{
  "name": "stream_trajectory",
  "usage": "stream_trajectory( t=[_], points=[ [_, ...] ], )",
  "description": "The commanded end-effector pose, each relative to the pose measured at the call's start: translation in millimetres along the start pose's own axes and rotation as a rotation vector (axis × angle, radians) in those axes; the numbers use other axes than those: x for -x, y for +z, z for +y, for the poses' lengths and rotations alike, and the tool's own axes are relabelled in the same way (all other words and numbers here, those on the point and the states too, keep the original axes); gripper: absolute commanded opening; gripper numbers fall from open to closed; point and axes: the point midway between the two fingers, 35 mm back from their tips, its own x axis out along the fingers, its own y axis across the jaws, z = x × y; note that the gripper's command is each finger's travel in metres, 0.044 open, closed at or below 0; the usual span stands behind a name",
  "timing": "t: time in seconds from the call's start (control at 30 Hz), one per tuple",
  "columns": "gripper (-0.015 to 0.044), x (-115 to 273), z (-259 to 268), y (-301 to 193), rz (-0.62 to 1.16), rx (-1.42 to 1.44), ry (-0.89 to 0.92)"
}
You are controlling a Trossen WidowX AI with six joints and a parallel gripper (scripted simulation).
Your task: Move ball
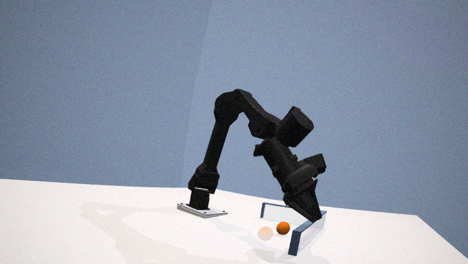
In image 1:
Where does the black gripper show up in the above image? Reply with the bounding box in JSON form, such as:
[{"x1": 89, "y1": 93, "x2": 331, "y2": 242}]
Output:
[{"x1": 270, "y1": 153, "x2": 322, "y2": 223}]

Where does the clear l-shaped low wall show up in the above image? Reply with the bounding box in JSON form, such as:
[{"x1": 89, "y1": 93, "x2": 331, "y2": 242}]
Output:
[{"x1": 261, "y1": 204, "x2": 327, "y2": 255}]

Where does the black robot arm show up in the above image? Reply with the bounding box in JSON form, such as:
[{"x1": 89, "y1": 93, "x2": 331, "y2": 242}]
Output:
[{"x1": 186, "y1": 88, "x2": 327, "y2": 210}]

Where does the dark grey wall top trim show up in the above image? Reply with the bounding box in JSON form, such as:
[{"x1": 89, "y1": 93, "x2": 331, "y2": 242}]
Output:
[{"x1": 261, "y1": 202, "x2": 327, "y2": 256}]

